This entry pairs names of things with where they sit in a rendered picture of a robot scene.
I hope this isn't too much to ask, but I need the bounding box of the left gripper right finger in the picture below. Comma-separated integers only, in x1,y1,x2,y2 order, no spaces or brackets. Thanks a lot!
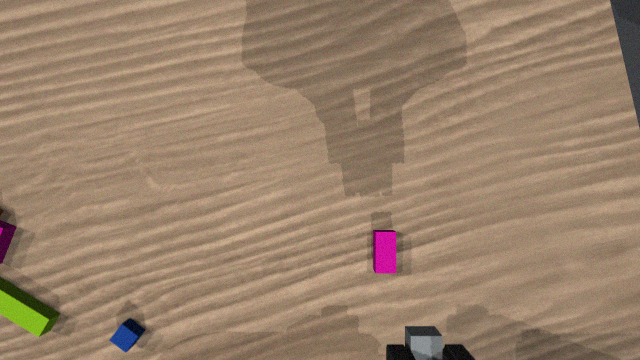
442,344,475,360

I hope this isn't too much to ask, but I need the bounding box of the small blue block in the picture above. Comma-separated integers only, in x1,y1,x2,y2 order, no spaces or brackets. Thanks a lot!
110,318,146,353

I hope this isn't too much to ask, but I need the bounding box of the lime green rod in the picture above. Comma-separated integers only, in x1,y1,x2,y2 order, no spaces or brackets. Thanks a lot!
0,277,60,337

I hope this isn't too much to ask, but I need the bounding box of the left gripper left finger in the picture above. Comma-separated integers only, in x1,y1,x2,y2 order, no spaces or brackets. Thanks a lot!
386,344,416,360

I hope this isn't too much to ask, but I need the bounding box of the magenta rectangular block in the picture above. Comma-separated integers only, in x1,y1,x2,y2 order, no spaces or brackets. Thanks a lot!
0,220,17,264
373,230,396,273

